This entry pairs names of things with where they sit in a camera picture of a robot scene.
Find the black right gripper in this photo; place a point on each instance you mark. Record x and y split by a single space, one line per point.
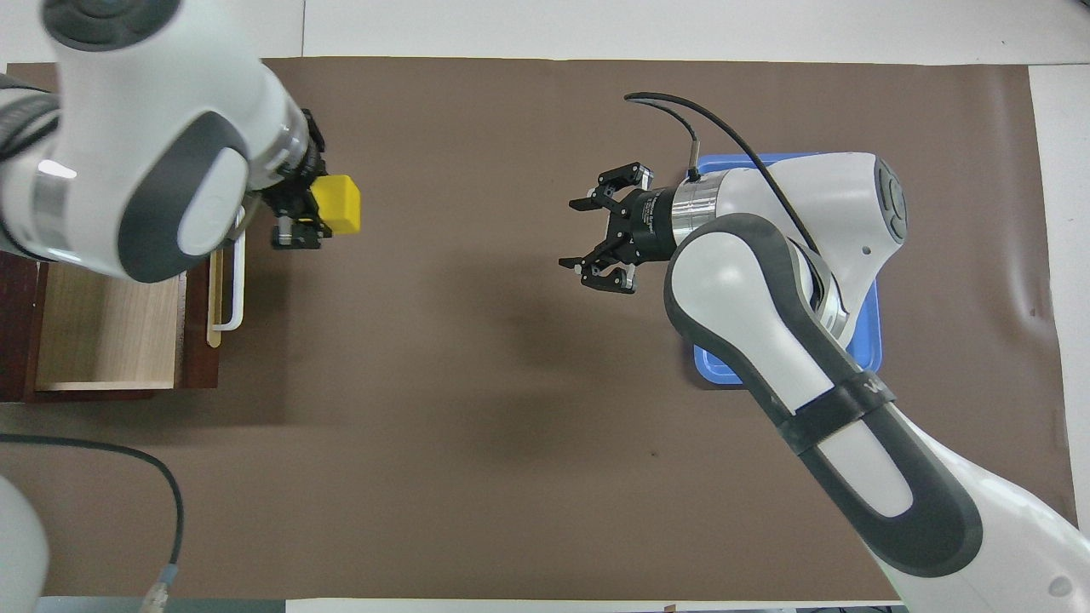
643 226

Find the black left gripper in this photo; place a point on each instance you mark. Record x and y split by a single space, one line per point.
294 191

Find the yellow cube block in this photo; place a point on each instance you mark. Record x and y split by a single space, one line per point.
336 204

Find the dark wooden drawer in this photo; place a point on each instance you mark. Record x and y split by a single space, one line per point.
102 332

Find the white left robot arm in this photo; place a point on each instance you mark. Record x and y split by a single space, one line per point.
128 111

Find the blue plastic tray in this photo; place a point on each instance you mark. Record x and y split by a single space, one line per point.
717 366

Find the brown table mat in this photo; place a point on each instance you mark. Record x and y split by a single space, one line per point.
468 383

